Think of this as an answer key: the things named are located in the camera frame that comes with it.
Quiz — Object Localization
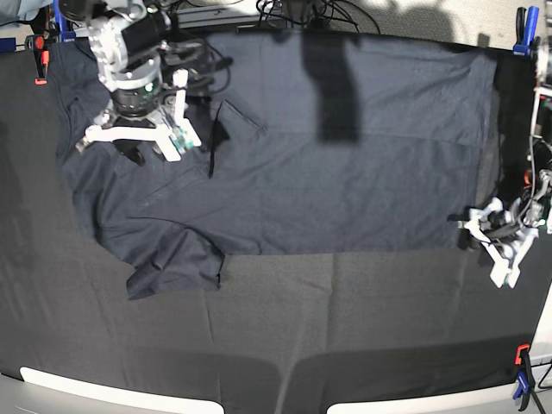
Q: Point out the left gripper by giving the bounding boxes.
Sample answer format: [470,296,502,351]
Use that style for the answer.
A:
[447,198,543,251]

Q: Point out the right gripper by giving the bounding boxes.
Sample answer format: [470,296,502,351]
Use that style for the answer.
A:
[101,68,181,166]

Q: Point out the dark navy t-shirt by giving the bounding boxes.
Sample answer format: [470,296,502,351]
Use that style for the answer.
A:
[52,32,496,299]

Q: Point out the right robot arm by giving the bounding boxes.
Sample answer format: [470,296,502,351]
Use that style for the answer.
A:
[55,1,183,165]

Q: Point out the blue bar clamp far left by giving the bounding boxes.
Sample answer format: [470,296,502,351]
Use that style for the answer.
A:
[53,0,77,42]

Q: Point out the blue bar clamp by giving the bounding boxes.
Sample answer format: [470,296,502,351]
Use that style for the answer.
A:
[512,6,540,58]
[53,0,77,42]

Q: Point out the orange clamp far left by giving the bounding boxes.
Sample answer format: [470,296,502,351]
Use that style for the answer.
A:
[24,34,50,85]

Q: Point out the blue orange clamp near right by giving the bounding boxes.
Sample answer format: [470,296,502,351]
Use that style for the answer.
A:
[512,343,546,414]

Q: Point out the blue bar clamp far right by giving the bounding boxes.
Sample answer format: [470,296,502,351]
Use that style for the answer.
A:
[512,6,540,58]

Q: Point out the black table cover cloth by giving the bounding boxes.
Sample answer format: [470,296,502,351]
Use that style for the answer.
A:
[1,44,551,413]

